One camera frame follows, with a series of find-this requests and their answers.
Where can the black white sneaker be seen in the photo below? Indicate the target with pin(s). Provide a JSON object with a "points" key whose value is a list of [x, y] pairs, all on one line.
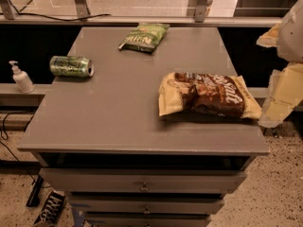
{"points": [[51, 210]]}

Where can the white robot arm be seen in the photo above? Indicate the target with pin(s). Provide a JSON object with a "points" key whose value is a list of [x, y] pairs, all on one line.
{"points": [[287, 37]]}

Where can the green jalapeno chip bag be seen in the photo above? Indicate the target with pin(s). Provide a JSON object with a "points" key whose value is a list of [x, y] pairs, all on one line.
{"points": [[145, 38]]}

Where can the top drawer knob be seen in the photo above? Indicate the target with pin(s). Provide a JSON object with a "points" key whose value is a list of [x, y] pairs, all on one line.
{"points": [[144, 188]]}

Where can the drawer knob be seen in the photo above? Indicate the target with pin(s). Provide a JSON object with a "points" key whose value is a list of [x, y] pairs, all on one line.
{"points": [[144, 188], [146, 211]]}

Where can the white pump bottle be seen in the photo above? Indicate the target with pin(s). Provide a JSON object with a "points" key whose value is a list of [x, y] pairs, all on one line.
{"points": [[21, 78]]}

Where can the brown chip bag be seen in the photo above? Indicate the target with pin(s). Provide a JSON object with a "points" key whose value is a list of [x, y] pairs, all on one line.
{"points": [[206, 94]]}

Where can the green soda can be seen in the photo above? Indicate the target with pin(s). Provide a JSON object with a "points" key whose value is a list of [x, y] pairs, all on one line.
{"points": [[71, 66]]}

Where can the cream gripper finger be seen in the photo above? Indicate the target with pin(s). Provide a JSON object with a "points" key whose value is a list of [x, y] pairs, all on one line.
{"points": [[285, 92]]}

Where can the grey drawer cabinet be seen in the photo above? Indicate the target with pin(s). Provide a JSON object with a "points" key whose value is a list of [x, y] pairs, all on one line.
{"points": [[99, 139]]}

